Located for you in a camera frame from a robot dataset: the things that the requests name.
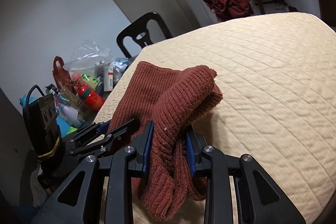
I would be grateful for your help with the white blue toy bottle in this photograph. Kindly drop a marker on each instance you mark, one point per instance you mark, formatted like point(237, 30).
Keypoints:
point(70, 114)

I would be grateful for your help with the green patterned package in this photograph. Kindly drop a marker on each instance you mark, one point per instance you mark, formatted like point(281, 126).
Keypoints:
point(89, 81)

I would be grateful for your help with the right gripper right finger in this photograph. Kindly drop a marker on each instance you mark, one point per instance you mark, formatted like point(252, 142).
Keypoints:
point(242, 179)

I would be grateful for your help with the white medicine box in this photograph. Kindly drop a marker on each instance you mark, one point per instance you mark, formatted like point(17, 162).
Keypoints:
point(108, 77)

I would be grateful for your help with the dark chair behind table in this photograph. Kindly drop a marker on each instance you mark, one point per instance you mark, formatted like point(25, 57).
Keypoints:
point(139, 32)

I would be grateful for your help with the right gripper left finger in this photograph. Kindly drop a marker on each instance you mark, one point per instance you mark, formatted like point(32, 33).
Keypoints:
point(78, 198)

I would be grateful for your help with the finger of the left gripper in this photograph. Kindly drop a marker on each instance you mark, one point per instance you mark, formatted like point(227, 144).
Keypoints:
point(85, 135)
point(115, 138)

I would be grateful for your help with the red thermos bottle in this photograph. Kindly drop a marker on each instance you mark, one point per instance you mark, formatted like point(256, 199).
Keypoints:
point(90, 97)

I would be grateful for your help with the rust red knit sweater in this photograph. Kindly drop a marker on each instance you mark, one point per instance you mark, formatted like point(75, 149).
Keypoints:
point(172, 100)

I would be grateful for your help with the red gift bag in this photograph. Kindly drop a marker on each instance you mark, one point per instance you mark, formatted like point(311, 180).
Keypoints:
point(61, 76)

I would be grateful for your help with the cream quilted table cover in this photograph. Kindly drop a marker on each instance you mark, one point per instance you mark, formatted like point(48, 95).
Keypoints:
point(277, 76)

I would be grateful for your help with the clear plastic bag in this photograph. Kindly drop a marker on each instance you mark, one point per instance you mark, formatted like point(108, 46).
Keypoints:
point(87, 56)

